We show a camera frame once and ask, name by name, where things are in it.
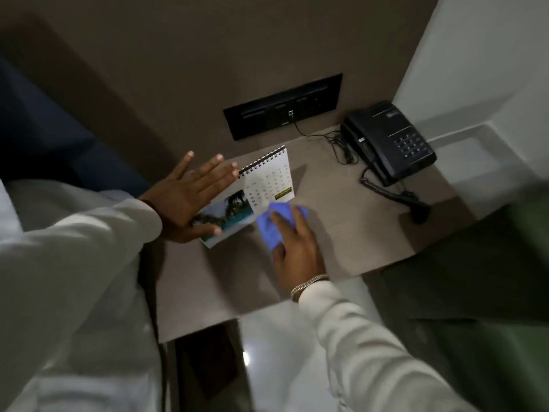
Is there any black coiled handset cord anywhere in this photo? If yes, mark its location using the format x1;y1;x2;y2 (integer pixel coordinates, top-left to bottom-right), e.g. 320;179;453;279
359;167;432;225

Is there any dark green chair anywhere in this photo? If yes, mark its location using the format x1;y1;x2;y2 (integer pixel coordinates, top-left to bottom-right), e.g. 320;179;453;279
364;181;549;412

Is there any person's left hand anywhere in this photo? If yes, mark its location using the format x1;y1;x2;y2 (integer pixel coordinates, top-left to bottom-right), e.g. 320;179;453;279
138;151;240;244

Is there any person's white shirt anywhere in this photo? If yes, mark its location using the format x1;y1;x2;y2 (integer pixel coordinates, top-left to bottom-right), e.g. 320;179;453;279
0;179;164;412

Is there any black desk telephone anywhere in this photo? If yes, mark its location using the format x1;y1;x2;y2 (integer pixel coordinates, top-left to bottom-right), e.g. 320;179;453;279
341;100;437;187

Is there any black telephone handset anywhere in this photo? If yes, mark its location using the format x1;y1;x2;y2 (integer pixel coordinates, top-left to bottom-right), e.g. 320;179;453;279
341;120;389;186

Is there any thin black telephone cable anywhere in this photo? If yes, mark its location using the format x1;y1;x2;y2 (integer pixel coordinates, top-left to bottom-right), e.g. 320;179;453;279
288;110;359;166

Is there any black wall socket panel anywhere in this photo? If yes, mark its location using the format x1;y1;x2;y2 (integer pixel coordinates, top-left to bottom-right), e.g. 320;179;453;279
222;73;343;141

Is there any blue cleaning cloth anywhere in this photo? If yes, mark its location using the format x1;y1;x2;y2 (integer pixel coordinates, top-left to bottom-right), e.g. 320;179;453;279
256;202;310;254

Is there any white spiral desk calendar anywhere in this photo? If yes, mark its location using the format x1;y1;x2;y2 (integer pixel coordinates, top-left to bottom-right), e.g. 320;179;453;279
191;146;296;249

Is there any person's left forearm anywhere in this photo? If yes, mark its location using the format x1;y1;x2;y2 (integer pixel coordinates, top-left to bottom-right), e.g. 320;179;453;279
0;197;164;382

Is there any silver chain bracelet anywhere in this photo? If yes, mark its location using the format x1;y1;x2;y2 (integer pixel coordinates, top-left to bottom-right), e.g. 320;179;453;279
290;274;330;302

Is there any person's right forearm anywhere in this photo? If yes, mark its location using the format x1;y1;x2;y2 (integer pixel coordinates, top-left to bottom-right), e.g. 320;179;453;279
298;280;479;412

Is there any person's right hand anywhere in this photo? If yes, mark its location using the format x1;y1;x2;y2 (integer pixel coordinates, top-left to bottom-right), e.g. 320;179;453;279
269;205;329;293

